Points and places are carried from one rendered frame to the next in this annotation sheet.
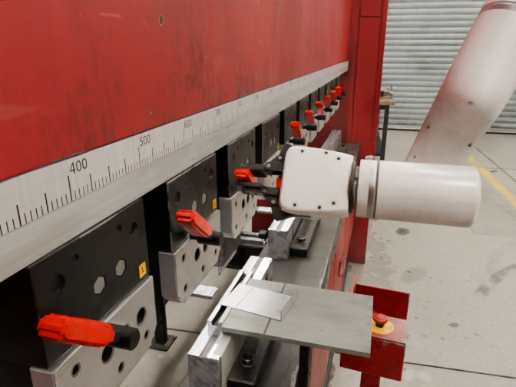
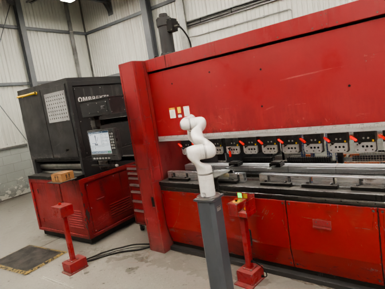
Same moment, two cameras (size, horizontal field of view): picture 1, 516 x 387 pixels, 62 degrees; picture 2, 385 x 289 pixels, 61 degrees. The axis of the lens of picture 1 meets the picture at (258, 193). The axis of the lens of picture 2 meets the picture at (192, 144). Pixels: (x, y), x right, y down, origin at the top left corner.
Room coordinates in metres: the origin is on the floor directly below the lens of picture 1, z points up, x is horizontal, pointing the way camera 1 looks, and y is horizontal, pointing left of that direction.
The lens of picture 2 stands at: (1.85, -3.15, 1.77)
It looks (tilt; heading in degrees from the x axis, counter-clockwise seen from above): 8 degrees down; 114
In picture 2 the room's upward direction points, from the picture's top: 9 degrees counter-clockwise
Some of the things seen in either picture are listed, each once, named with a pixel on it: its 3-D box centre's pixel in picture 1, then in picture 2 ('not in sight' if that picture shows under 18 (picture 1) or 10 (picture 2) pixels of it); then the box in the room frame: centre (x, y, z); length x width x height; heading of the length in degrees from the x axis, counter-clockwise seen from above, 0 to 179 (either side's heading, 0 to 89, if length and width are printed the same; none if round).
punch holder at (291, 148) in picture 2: (302, 114); (291, 143); (1.49, -0.16, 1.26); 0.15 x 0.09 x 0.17; 164
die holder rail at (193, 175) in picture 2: not in sight; (185, 175); (0.22, 0.21, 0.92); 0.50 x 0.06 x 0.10; 164
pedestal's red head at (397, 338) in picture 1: (376, 324); (241, 204); (1.01, -0.33, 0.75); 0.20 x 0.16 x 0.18; 160
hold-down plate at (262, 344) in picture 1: (262, 337); (224, 181); (0.77, -0.01, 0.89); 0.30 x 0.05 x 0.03; 164
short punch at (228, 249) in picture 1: (227, 241); (222, 157); (0.75, 0.06, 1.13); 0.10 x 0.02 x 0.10; 164
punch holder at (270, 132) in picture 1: (254, 154); (234, 145); (0.92, 0.01, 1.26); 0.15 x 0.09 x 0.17; 164
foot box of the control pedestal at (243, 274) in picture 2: not in sight; (248, 274); (1.00, -0.36, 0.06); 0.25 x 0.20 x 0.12; 70
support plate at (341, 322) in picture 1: (301, 312); (215, 173); (0.71, -0.08, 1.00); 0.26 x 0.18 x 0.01; 74
